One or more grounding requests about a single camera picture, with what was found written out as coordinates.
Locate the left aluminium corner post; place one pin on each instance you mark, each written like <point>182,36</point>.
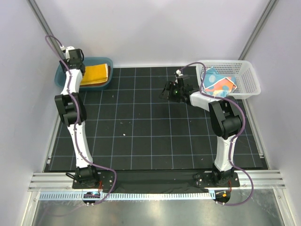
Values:
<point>46,28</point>

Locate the right aluminium corner post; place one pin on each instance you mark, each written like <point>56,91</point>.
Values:
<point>269,8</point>

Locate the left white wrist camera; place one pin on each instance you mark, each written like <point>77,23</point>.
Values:
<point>66,51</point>

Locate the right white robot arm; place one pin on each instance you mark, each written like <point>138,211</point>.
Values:
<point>226,120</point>

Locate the brown towel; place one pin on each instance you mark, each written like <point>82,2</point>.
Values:
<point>94,84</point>

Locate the orange blue dotted towel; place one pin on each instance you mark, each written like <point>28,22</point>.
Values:
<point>217,85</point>

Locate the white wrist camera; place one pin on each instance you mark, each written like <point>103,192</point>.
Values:
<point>178,73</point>
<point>66,51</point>

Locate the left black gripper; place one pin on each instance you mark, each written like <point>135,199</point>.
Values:
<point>67,62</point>

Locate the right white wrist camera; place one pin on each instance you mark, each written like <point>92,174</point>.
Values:
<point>178,73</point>

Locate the aluminium corner post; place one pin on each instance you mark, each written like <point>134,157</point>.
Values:
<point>269,8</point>
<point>46,28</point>

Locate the teal plastic tub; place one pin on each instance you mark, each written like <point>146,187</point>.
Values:
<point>99,71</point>

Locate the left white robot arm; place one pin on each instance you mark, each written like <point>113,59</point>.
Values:
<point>73,115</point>

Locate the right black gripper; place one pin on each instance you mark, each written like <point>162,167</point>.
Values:
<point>168,87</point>

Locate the white slotted cable duct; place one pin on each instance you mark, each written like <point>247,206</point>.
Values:
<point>94,196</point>

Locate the white plastic basket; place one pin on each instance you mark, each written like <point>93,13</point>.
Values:
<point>243,71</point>

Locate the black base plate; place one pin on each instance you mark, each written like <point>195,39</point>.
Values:
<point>166,181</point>

